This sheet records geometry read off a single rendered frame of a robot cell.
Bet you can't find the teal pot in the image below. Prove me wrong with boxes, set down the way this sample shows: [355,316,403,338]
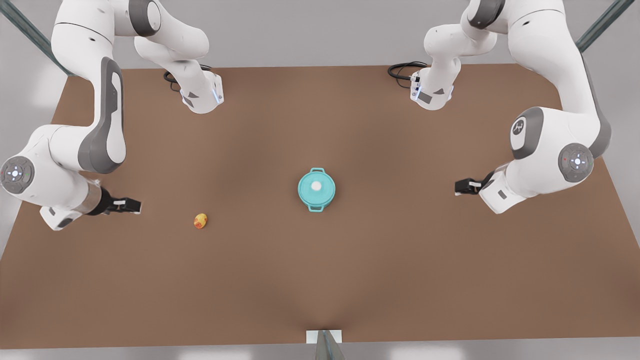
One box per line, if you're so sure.
[298,167,336,213]

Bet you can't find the silver frame post with foot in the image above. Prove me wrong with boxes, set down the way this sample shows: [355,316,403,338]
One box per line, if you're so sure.
[306,329,346,360]

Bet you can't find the teal pot lid white knob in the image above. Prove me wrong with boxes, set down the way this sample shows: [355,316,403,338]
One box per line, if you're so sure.
[298,170,336,203]

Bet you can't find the black cable loop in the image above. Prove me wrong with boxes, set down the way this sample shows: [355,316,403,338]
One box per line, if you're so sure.
[387,61,429,91]
[163,64,213,93]

